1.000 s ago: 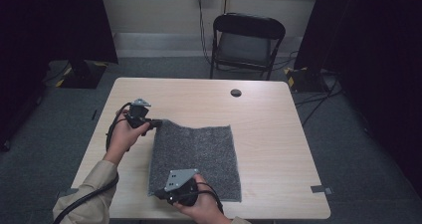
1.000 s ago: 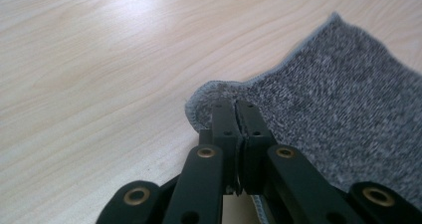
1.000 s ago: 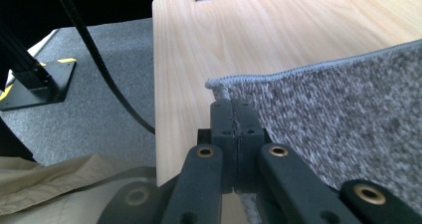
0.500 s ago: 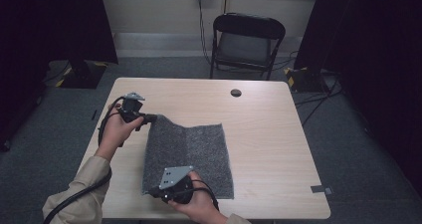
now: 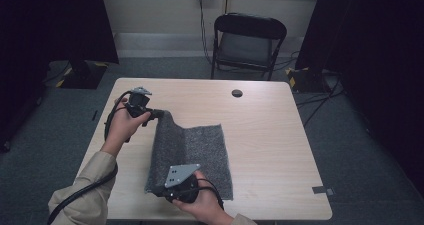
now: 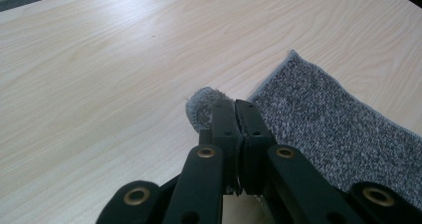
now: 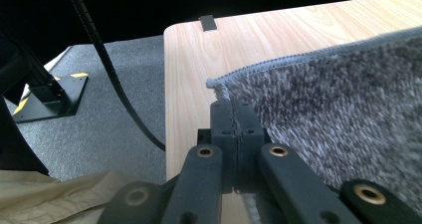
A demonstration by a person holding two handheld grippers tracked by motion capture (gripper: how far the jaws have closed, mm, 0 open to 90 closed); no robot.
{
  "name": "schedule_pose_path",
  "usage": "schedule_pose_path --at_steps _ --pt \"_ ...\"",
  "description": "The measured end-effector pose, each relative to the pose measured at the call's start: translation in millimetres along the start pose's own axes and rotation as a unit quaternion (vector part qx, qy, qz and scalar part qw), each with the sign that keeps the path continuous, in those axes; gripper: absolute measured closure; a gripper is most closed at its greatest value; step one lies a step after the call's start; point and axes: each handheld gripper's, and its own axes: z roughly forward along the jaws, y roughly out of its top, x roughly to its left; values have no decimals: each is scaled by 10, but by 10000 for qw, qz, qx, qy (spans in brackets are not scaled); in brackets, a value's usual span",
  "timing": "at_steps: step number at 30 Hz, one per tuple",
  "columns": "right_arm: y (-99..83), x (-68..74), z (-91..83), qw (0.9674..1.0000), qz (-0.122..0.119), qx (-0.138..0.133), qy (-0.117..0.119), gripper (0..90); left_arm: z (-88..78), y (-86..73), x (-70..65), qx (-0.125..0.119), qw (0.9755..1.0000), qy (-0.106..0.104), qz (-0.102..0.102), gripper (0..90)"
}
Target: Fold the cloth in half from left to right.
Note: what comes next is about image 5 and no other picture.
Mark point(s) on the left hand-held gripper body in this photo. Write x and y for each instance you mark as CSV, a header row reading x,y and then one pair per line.
x,y
138,103

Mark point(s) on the black folding chair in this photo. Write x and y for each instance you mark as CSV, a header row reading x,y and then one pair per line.
x,y
248,46

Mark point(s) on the person's right hand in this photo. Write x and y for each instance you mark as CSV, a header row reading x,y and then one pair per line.
x,y
206,206

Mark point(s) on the black stand base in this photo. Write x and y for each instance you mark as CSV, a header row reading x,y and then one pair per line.
x,y
83,76
306,81

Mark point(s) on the grey tape strip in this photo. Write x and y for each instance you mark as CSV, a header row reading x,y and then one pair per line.
x,y
321,190

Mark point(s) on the dark curtain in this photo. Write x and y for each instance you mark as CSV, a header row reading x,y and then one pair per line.
x,y
376,51
50,25

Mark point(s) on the person's left hand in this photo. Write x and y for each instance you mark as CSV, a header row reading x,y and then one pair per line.
x,y
121,126

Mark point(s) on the grey towel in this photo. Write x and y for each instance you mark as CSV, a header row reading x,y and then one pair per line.
x,y
196,151

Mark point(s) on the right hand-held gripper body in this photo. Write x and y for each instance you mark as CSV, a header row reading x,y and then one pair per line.
x,y
183,188

